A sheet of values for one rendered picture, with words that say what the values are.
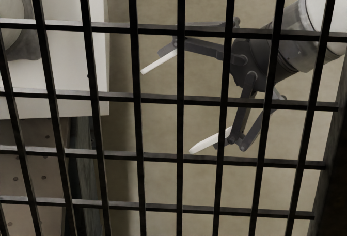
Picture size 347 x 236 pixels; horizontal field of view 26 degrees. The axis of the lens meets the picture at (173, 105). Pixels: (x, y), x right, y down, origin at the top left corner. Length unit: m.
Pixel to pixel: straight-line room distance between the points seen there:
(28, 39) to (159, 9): 1.50
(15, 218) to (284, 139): 1.25
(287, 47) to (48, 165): 0.59
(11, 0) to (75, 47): 0.23
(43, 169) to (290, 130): 1.20
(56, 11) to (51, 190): 0.34
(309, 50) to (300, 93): 1.61
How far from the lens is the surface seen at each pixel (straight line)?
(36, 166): 1.40
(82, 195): 1.58
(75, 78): 1.42
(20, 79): 1.44
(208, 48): 1.03
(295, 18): 0.95
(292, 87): 2.57
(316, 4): 0.94
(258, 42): 0.98
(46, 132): 1.45
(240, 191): 2.24
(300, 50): 0.95
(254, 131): 1.04
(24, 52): 1.42
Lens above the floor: 1.74
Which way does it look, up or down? 45 degrees down
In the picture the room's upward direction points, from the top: straight up
